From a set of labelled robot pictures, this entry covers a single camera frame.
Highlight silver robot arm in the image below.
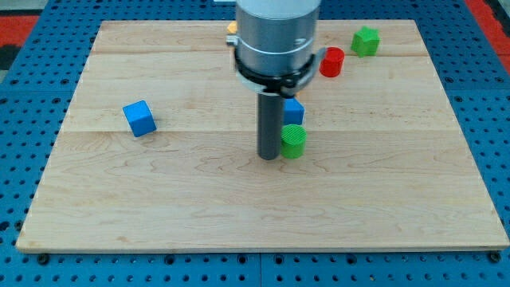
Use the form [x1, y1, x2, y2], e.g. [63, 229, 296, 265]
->
[235, 0, 321, 76]

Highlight blue cube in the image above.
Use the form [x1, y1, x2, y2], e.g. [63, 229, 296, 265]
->
[122, 100, 157, 137]

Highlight green cylinder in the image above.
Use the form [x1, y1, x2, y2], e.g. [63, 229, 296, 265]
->
[280, 124, 308, 159]

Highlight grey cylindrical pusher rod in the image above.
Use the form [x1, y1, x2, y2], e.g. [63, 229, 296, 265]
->
[257, 94, 284, 160]

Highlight blue block behind rod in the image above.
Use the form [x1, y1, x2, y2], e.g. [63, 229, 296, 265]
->
[284, 98, 305, 125]

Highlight red cylinder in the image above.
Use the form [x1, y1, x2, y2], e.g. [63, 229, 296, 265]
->
[320, 46, 345, 77]

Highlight orange block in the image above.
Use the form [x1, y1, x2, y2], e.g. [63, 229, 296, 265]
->
[227, 21, 237, 34]

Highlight wooden board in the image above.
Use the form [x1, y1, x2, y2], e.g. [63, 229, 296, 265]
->
[17, 20, 509, 254]

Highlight green star block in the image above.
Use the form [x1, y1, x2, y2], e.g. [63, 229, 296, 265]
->
[351, 26, 380, 57]

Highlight black arm clamp ring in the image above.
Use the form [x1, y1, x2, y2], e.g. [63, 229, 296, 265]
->
[233, 46, 328, 99]

